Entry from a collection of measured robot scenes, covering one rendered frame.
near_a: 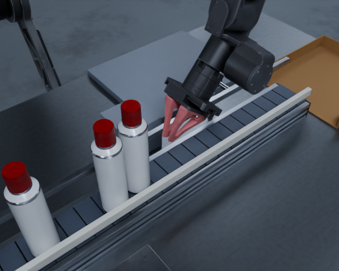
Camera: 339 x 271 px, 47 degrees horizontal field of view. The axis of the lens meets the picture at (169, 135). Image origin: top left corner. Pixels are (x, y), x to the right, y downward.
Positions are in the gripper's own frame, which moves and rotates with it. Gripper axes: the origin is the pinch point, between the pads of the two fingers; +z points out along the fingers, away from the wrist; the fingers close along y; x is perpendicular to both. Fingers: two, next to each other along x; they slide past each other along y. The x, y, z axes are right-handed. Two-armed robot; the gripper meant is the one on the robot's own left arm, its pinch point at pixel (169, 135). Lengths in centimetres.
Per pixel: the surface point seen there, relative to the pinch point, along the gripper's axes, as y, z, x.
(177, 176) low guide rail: 3.6, 6.6, 4.6
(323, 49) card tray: -11, -36, 65
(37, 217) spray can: 1.5, 17.1, -21.0
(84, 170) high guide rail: -4.8, 12.3, -10.1
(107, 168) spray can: 1.4, 7.4, -12.6
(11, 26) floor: -249, 42, 103
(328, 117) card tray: 8.9, -18.3, 44.4
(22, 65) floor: -194, 53, 90
